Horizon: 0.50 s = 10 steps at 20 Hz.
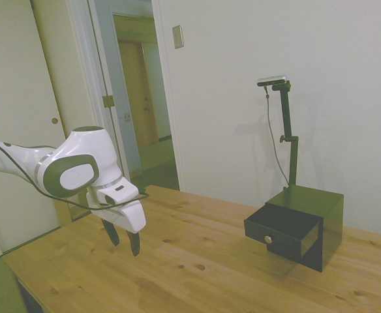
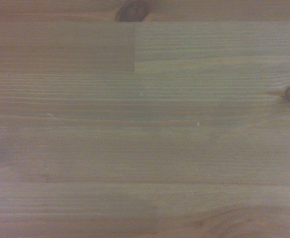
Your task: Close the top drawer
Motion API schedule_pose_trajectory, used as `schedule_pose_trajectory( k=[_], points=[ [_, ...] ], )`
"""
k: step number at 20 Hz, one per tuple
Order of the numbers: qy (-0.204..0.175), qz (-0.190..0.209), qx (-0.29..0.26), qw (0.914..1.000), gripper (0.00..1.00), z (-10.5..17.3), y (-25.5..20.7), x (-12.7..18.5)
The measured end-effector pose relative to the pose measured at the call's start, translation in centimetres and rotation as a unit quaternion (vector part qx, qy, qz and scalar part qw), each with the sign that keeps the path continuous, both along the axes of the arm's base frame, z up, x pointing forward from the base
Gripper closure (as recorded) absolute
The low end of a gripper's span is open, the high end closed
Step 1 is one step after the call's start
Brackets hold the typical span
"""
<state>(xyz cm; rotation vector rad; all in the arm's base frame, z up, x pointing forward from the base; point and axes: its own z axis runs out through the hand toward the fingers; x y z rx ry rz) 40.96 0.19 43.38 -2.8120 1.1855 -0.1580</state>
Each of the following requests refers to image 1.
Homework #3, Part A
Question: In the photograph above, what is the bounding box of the white closet door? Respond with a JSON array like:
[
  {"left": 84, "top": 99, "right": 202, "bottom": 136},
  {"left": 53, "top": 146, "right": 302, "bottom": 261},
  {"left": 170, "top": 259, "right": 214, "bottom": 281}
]
[{"left": 0, "top": 0, "right": 97, "bottom": 261}]

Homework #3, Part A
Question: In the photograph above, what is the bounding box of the black camera stand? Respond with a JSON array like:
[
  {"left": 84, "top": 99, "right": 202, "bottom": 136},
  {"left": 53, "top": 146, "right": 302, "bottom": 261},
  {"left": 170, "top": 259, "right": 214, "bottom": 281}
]
[{"left": 271, "top": 80, "right": 299, "bottom": 190}]

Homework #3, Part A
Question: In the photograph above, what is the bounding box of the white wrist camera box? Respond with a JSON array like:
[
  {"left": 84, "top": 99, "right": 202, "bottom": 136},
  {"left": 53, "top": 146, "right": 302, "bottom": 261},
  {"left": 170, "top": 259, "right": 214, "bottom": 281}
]
[{"left": 96, "top": 181, "right": 140, "bottom": 206}]

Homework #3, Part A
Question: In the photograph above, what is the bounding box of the metal wall plate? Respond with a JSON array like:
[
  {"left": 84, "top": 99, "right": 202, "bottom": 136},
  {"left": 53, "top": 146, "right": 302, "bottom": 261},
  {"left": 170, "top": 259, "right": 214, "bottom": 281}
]
[{"left": 172, "top": 25, "right": 185, "bottom": 50}]

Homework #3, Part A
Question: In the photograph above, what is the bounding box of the pale open door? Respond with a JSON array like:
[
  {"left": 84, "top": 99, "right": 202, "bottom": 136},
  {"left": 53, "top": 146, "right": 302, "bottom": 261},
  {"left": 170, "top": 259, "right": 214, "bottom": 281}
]
[{"left": 88, "top": 0, "right": 143, "bottom": 181}]

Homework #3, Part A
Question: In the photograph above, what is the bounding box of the grey camera cable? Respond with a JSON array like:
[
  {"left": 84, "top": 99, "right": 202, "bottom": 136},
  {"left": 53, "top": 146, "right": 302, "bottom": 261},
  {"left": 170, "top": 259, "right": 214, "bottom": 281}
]
[{"left": 264, "top": 84, "right": 291, "bottom": 188}]

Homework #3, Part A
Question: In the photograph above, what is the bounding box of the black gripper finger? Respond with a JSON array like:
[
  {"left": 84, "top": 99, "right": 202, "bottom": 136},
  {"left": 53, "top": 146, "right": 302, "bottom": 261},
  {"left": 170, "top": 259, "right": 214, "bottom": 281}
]
[
  {"left": 127, "top": 230, "right": 142, "bottom": 258},
  {"left": 100, "top": 218, "right": 121, "bottom": 246}
]

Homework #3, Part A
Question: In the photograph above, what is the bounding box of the black drawer cabinet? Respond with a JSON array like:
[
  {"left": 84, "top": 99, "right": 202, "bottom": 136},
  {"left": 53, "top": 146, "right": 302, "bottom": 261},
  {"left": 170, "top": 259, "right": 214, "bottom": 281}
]
[{"left": 264, "top": 185, "right": 345, "bottom": 273}]

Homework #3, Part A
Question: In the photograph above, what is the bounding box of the wooden hallway door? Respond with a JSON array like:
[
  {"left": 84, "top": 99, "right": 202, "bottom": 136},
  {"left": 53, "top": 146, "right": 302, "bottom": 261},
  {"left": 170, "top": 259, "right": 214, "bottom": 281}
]
[{"left": 117, "top": 40, "right": 159, "bottom": 148}]

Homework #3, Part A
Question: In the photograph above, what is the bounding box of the silver exterior camera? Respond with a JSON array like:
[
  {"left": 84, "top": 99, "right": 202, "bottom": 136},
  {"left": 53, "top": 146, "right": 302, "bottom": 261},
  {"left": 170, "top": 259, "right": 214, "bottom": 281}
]
[{"left": 256, "top": 74, "right": 290, "bottom": 87}]

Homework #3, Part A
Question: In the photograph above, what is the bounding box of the black drawer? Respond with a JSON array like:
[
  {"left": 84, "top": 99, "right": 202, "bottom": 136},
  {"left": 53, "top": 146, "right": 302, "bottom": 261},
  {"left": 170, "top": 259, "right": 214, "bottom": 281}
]
[{"left": 243, "top": 203, "right": 324, "bottom": 263}]

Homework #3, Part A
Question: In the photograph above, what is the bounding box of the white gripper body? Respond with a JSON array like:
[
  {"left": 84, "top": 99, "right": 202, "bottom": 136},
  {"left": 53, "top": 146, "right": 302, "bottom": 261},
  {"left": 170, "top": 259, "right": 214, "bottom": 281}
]
[{"left": 91, "top": 199, "right": 147, "bottom": 233}]

